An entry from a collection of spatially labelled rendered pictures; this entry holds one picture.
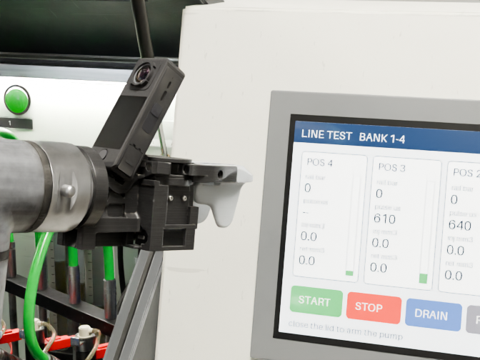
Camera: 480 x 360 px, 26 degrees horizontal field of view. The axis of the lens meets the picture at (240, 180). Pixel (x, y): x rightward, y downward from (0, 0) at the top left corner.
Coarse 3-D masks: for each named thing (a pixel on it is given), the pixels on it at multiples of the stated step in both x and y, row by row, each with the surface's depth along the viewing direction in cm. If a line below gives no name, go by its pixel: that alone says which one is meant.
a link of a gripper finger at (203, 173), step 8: (176, 168) 92; (184, 168) 91; (192, 168) 91; (200, 168) 92; (208, 168) 92; (216, 168) 93; (224, 168) 94; (232, 168) 95; (192, 176) 92; (200, 176) 92; (208, 176) 92; (216, 176) 93; (224, 176) 94; (232, 176) 96
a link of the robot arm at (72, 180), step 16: (48, 144) 84; (64, 144) 85; (48, 160) 89; (64, 160) 83; (80, 160) 84; (64, 176) 83; (80, 176) 84; (64, 192) 82; (80, 192) 84; (64, 208) 83; (80, 208) 84; (48, 224) 83; (64, 224) 84
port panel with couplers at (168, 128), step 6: (168, 126) 164; (156, 132) 165; (168, 132) 164; (156, 138) 165; (168, 138) 164; (150, 144) 165; (156, 144) 165; (168, 144) 164; (150, 150) 166; (156, 150) 165; (168, 150) 165; (132, 252) 171; (132, 258) 171; (132, 264) 171; (132, 270) 171
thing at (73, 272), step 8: (72, 248) 155; (72, 256) 156; (72, 264) 156; (72, 272) 156; (72, 280) 156; (72, 288) 156; (72, 296) 157; (80, 296) 158; (0, 352) 137; (8, 352) 140
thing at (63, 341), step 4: (56, 336) 149; (60, 336) 150; (64, 336) 150; (68, 336) 150; (48, 340) 148; (56, 340) 148; (60, 340) 149; (64, 340) 149; (68, 340) 149; (52, 344) 148; (56, 344) 148; (60, 344) 149; (64, 344) 149; (68, 344) 149; (52, 348) 148; (56, 348) 148; (60, 348) 149
